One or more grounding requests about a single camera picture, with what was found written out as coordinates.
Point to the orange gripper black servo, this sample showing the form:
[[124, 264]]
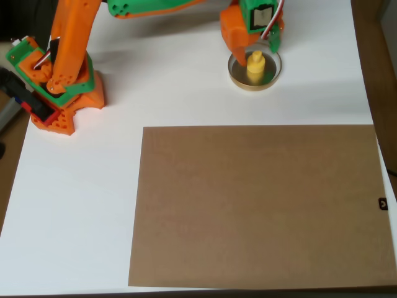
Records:
[[233, 35]]

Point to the small yellow peg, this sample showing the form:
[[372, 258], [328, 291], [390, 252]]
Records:
[[256, 66]]

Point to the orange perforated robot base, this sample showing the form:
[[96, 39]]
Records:
[[63, 124]]

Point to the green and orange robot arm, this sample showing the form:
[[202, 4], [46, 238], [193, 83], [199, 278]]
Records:
[[71, 37]]

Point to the round shallow dish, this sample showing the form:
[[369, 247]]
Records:
[[239, 79]]

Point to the large white board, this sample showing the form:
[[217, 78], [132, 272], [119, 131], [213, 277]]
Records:
[[173, 77]]

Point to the brown cardboard sheet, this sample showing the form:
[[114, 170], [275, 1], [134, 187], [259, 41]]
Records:
[[257, 205]]

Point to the small black tag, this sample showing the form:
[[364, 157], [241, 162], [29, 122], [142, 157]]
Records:
[[383, 204]]

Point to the black and red table clamp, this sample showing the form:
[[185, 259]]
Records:
[[24, 99]]

